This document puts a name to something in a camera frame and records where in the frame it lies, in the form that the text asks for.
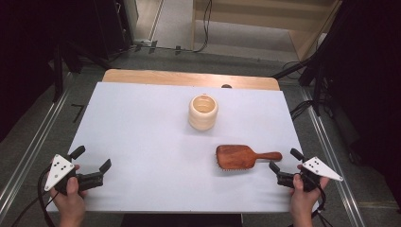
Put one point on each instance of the dark cabinet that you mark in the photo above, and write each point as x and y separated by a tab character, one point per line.
110	28

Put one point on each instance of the wooden paddle hairbrush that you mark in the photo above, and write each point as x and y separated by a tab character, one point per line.
236	156

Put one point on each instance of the dark round table grommet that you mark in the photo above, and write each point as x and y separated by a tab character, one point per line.
226	86

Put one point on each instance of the metal floor rail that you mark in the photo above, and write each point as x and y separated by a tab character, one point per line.
327	148
31	151

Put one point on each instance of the person's right hand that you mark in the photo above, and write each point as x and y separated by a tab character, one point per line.
302	201

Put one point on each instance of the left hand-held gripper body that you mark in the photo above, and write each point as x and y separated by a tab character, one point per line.
58	171

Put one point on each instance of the cream ribbed cup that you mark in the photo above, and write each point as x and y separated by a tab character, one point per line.
203	119

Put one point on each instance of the light wooden frame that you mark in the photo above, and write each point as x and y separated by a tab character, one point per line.
302	41

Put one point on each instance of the black metal stand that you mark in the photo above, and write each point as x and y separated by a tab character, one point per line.
318	78
58	78

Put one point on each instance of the person's left hand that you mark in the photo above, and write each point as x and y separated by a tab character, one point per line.
71	201

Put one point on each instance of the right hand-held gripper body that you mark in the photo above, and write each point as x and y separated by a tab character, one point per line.
318	167

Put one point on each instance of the white table board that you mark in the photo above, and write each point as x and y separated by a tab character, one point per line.
142	142

